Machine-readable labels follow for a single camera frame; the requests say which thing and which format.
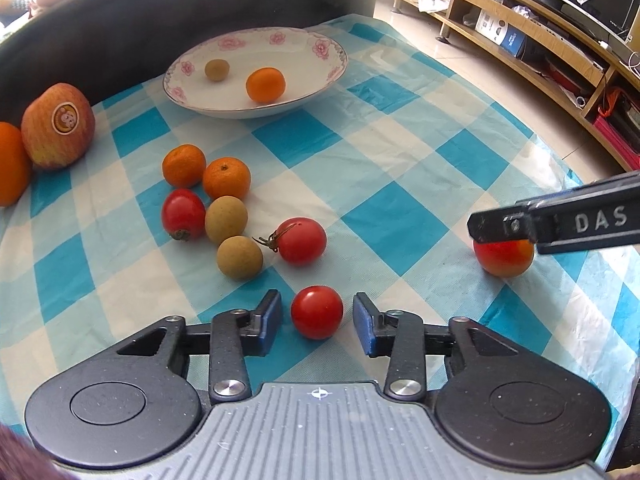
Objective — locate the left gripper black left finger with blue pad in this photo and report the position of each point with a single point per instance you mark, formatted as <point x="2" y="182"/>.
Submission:
<point x="227" y="340"/>

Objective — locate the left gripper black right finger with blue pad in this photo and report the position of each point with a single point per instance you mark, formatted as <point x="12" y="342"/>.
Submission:
<point x="407" y="341"/>

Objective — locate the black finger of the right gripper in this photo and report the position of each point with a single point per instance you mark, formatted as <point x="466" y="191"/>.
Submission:
<point x="499" y="225"/>

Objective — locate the large red tomato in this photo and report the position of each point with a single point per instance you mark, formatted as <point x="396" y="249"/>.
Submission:
<point x="505" y="259"/>

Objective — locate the brown longan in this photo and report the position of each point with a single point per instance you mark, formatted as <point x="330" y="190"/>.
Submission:
<point x="217" y="69"/>
<point x="239" y="258"/>
<point x="227" y="216"/>

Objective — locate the small red cherry tomato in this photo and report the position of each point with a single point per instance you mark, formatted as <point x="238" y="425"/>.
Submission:
<point x="317" y="311"/>

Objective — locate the red tomato with stem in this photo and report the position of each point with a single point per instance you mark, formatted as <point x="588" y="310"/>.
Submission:
<point x="299" y="241"/>

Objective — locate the mandarin orange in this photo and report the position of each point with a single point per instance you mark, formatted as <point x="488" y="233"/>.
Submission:
<point x="226" y="176"/>
<point x="184" y="166"/>

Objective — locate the small mandarin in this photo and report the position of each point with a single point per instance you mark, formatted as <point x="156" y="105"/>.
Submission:
<point x="265" y="85"/>

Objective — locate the blue white checkered tablecloth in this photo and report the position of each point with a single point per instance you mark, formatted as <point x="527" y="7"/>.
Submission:
<point x="391" y="161"/>

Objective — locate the wooden tv shelf unit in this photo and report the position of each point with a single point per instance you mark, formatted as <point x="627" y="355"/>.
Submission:
<point x="568" y="55"/>

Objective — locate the blue white box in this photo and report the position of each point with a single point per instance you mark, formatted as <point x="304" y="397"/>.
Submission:
<point x="501" y="33"/>

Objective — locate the white floral porcelain plate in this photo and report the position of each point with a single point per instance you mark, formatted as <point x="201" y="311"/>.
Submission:
<point x="309" y="61"/>

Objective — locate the brown longan in plate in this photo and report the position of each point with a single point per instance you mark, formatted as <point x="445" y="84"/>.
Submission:
<point x="217" y="69"/>

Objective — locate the large orange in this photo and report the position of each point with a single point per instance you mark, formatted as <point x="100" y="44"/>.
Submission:
<point x="15" y="165"/>

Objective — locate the red apple with sticker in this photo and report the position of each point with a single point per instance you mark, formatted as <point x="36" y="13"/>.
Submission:
<point x="58" y="127"/>

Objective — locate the dark coffee table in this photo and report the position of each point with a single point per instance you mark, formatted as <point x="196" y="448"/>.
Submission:
<point x="103" y="47"/>

